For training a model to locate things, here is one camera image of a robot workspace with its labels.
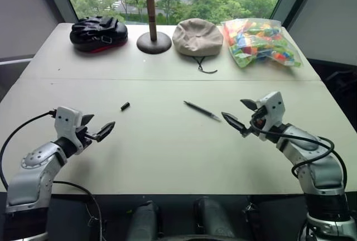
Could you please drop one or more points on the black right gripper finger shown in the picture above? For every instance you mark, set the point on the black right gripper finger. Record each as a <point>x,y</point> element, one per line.
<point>249,104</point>
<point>234,122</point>

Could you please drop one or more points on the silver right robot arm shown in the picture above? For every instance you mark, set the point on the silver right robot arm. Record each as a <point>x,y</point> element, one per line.
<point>320,168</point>

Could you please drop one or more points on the clear bag of colourful blocks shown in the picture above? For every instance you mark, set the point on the clear bag of colourful blocks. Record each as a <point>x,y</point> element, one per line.
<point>259,43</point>

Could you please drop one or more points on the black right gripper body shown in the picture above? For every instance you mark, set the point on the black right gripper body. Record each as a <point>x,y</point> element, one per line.
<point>258,121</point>

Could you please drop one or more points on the brown wooden hat stand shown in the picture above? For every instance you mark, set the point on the brown wooden hat stand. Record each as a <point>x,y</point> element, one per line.
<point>152,20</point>

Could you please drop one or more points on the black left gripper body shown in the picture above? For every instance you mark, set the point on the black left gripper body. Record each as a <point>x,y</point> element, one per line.
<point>83,137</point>

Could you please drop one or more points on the dark rounded shape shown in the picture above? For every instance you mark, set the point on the dark rounded shape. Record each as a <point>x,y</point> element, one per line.
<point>145,221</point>
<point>213,218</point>

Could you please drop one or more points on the grey metal rail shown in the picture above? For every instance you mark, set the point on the grey metal rail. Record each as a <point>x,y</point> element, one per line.
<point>14,62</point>

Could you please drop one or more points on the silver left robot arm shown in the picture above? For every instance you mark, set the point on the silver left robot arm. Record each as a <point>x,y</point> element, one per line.
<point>36,168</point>

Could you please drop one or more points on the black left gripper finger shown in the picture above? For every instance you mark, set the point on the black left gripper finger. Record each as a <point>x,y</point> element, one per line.
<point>106,130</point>
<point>88,118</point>

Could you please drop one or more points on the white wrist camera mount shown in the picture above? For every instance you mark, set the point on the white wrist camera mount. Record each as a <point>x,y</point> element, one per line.
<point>274,108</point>
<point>67,125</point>

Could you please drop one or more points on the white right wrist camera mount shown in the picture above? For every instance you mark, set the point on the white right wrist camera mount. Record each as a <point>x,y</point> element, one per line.
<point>274,108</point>

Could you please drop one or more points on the black pen cap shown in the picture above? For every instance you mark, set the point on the black pen cap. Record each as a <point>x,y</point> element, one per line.
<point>125,106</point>

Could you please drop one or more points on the black uncapped pen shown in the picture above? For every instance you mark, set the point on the black uncapped pen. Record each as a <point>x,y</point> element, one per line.
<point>200,110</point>

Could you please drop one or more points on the beige fabric hat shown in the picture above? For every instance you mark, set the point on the beige fabric hat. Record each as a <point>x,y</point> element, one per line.
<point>196,36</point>

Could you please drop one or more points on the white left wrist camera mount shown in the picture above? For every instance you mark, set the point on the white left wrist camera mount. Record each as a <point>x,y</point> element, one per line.
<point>67,125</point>

